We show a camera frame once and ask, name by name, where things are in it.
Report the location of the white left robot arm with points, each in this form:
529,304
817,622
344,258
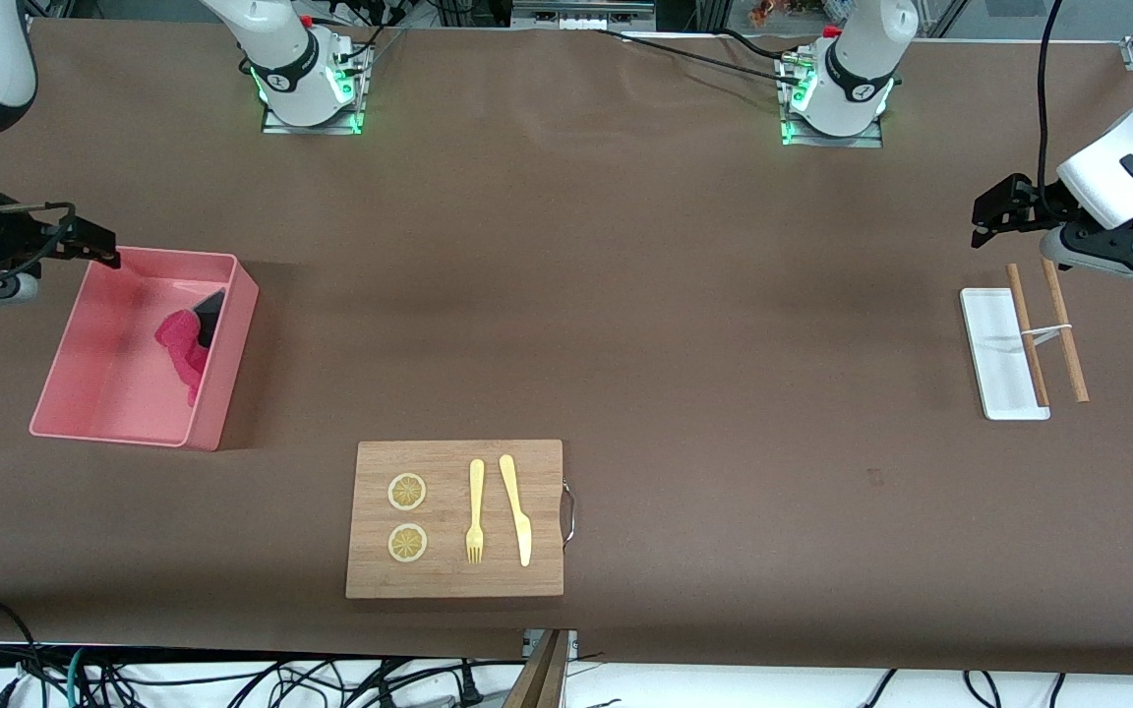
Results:
1127,167

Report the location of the dried lemon slice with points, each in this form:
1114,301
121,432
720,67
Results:
407,492
407,543

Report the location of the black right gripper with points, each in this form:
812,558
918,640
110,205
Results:
9,239

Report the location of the yellow plastic knife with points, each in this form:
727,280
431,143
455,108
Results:
519,521

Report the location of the wooden plank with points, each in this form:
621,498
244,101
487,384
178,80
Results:
537,683

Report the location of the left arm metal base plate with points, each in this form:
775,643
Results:
837,141

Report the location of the grey metal frame rail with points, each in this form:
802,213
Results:
576,15

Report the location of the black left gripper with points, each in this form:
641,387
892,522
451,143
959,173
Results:
1022,204

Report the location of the black power plug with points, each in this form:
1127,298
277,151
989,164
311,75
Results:
469,688

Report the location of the wooden cutting board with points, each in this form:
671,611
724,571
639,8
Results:
453,580

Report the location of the pink plastic bin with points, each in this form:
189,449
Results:
114,393

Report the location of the white rectangular tray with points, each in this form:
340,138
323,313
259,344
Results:
994,344

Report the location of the pink fluffy cloth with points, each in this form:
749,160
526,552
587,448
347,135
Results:
178,334

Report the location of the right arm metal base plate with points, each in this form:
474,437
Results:
311,128

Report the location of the small metal table bracket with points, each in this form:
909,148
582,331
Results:
530,644

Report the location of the orange red background object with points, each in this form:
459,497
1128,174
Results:
768,12

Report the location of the brown table cover sheet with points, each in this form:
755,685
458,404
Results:
724,295

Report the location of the yellow plastic fork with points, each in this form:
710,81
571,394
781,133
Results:
476,492

